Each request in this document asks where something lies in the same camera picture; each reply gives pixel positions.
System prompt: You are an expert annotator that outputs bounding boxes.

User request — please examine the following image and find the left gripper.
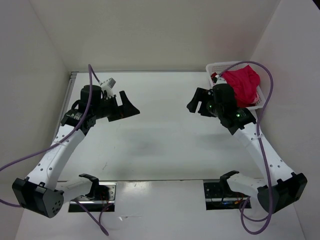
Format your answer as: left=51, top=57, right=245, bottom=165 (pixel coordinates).
left=93, top=90, right=140, bottom=122

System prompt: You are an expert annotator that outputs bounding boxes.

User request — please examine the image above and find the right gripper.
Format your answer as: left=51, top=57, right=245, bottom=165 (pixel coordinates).
left=186, top=87, right=223, bottom=118

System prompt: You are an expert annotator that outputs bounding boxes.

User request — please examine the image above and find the magenta t shirt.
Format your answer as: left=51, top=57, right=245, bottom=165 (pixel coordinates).
left=222, top=65, right=260, bottom=108

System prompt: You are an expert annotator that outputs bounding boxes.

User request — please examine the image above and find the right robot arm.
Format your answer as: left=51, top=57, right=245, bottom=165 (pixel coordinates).
left=186, top=83, right=308, bottom=214

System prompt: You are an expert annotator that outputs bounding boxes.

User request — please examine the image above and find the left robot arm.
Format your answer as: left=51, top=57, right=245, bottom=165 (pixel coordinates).
left=12, top=85, right=140, bottom=218

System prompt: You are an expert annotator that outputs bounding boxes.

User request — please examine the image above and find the dark red t shirt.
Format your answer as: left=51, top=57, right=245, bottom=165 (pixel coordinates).
left=210, top=72, right=219, bottom=83

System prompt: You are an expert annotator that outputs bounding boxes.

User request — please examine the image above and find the white plastic basket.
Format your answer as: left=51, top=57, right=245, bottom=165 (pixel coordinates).
left=205, top=61, right=266, bottom=111

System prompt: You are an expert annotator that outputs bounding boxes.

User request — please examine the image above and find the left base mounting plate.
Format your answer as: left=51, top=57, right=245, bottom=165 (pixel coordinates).
left=76, top=181, right=117, bottom=213

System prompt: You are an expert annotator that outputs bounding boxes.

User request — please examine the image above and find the base mounting plate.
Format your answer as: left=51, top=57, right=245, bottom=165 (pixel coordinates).
left=76, top=181, right=117, bottom=213
left=203, top=179, right=247, bottom=211

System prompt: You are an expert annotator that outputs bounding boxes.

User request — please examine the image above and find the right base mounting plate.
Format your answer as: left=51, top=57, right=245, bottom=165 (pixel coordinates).
left=203, top=179, right=247, bottom=211

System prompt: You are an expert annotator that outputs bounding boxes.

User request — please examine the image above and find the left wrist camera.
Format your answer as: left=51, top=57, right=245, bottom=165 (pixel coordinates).
left=100, top=77, right=116, bottom=90

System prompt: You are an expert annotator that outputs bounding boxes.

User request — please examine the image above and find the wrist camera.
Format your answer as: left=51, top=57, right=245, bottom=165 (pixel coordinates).
left=100, top=77, right=116, bottom=90
left=215, top=75, right=227, bottom=85

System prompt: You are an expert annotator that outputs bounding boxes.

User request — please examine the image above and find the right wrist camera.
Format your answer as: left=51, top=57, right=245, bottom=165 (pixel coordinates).
left=215, top=75, right=227, bottom=85

